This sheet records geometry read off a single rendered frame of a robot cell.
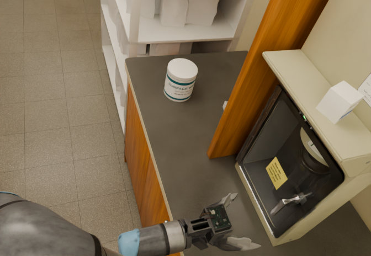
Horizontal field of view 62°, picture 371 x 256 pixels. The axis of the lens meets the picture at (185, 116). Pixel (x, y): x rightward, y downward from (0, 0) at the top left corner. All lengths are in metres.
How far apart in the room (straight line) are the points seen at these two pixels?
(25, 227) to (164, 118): 0.92
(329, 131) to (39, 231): 0.53
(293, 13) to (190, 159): 0.65
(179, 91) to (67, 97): 1.50
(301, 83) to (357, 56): 0.12
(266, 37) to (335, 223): 0.76
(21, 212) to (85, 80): 2.37
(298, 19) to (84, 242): 0.69
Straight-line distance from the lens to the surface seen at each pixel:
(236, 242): 0.86
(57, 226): 0.48
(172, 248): 0.78
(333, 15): 0.79
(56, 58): 3.05
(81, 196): 2.16
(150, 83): 1.44
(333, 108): 0.68
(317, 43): 0.81
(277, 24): 0.83
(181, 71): 1.30
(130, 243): 0.76
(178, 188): 1.13
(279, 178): 0.98
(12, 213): 0.49
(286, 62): 0.78
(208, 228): 0.78
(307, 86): 0.74
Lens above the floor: 1.93
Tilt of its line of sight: 48 degrees down
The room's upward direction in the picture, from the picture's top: 16 degrees clockwise
